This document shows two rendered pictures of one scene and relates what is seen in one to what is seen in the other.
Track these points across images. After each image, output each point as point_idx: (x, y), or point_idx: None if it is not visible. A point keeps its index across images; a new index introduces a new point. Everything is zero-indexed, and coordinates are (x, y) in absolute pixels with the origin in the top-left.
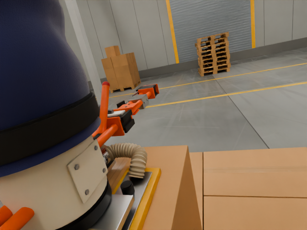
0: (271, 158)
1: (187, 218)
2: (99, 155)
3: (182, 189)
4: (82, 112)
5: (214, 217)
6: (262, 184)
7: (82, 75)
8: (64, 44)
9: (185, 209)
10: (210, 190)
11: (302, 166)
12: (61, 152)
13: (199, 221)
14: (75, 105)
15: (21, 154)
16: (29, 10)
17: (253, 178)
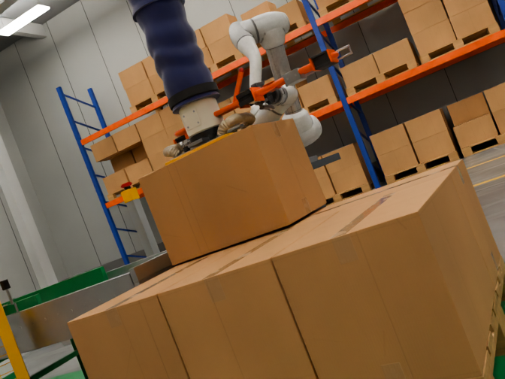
0: (393, 207)
1: (222, 169)
2: (196, 115)
3: (216, 147)
4: (177, 96)
5: (303, 224)
6: (334, 222)
7: (183, 80)
8: (174, 72)
9: (221, 162)
10: (344, 210)
11: (353, 225)
12: (174, 109)
13: (275, 204)
14: (175, 94)
15: (170, 107)
16: (166, 65)
17: (350, 215)
